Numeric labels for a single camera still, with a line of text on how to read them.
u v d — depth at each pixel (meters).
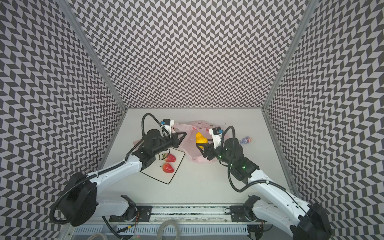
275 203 0.46
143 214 0.72
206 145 0.65
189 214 0.74
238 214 0.72
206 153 0.63
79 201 0.40
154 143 0.62
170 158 0.91
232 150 0.52
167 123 0.69
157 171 0.84
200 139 0.70
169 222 0.71
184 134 0.77
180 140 0.74
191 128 0.89
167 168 0.83
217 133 0.62
